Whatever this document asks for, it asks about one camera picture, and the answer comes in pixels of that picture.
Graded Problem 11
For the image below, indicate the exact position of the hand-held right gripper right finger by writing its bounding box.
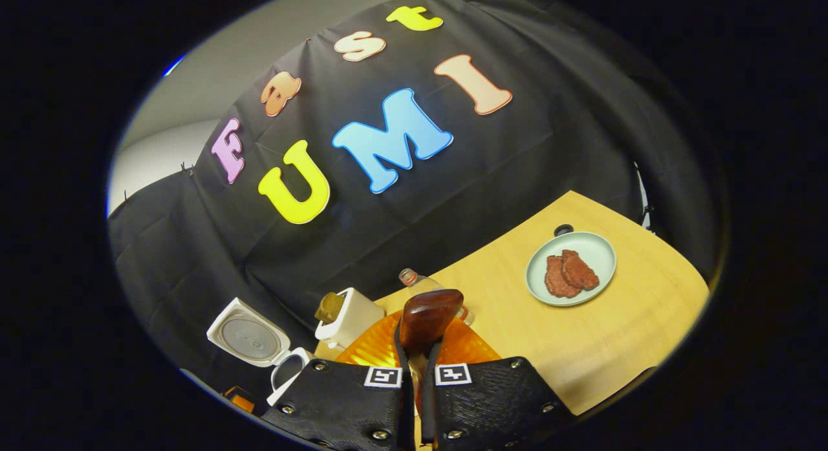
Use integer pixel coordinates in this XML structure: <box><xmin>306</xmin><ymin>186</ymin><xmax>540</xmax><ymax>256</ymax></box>
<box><xmin>419</xmin><ymin>315</ymin><xmax>578</xmax><ymax>451</ymax></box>

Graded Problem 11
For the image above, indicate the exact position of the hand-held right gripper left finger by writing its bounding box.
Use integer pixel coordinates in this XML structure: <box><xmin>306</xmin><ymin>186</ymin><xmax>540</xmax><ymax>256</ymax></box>
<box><xmin>261</xmin><ymin>311</ymin><xmax>416</xmax><ymax>451</ymax></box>

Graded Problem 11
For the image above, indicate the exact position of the white rice cooker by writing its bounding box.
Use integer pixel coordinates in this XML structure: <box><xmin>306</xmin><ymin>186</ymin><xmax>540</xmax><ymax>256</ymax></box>
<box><xmin>206</xmin><ymin>297</ymin><xmax>316</xmax><ymax>408</ymax></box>

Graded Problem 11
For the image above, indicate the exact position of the white chopstick holder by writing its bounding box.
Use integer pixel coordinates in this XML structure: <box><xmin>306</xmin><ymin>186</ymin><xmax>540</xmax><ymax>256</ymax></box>
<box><xmin>315</xmin><ymin>287</ymin><xmax>386</xmax><ymax>352</ymax></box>

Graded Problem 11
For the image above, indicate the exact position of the clear bottle with red label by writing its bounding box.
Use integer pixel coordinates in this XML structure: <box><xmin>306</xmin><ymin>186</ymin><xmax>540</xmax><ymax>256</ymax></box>
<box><xmin>397</xmin><ymin>268</ymin><xmax>476</xmax><ymax>326</ymax></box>

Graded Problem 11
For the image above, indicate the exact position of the brown meat slice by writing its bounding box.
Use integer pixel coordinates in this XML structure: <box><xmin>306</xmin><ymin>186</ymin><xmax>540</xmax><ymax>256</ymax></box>
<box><xmin>561</xmin><ymin>249</ymin><xmax>601</xmax><ymax>292</ymax></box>
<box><xmin>544</xmin><ymin>255</ymin><xmax>583</xmax><ymax>300</ymax></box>

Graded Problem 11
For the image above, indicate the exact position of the pale green plate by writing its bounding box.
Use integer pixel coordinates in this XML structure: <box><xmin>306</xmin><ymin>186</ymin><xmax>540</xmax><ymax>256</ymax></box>
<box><xmin>525</xmin><ymin>231</ymin><xmax>618</xmax><ymax>307</ymax></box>

